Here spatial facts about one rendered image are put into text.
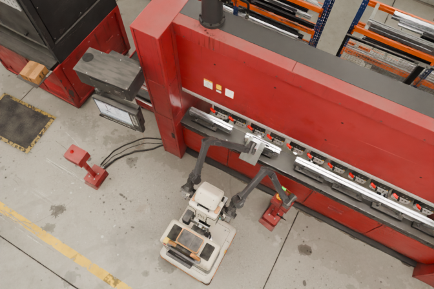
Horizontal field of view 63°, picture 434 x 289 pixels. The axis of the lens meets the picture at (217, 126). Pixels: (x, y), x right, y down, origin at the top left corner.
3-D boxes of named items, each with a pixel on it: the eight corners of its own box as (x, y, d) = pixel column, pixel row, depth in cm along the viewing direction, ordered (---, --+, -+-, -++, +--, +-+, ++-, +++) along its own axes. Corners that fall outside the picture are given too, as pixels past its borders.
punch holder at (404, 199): (389, 197, 318) (398, 191, 303) (392, 188, 322) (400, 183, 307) (405, 204, 315) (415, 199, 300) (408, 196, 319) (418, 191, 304)
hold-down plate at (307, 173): (294, 169, 360) (294, 169, 357) (296, 166, 362) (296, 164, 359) (321, 183, 354) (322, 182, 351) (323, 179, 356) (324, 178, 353)
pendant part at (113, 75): (100, 119, 357) (71, 68, 282) (113, 99, 368) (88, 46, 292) (144, 137, 349) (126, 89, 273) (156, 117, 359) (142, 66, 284)
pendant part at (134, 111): (102, 117, 343) (91, 97, 311) (108, 107, 348) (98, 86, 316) (143, 133, 335) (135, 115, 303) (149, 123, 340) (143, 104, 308)
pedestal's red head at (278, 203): (269, 201, 366) (272, 197, 350) (278, 189, 372) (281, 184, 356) (285, 213, 361) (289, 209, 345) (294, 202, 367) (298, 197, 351)
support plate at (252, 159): (238, 158, 352) (238, 157, 352) (249, 137, 363) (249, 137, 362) (254, 166, 349) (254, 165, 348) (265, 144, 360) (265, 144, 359)
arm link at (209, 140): (201, 134, 306) (206, 139, 298) (214, 135, 313) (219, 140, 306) (187, 179, 319) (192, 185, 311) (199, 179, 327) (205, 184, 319)
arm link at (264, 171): (262, 161, 308) (268, 167, 299) (270, 168, 315) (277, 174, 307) (228, 200, 309) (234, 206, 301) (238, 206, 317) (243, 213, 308)
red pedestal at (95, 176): (84, 183, 440) (58, 158, 366) (96, 166, 450) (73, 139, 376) (97, 190, 436) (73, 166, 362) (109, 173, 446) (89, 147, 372)
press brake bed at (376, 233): (185, 153, 461) (180, 123, 387) (193, 140, 470) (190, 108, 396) (413, 268, 401) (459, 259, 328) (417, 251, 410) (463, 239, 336)
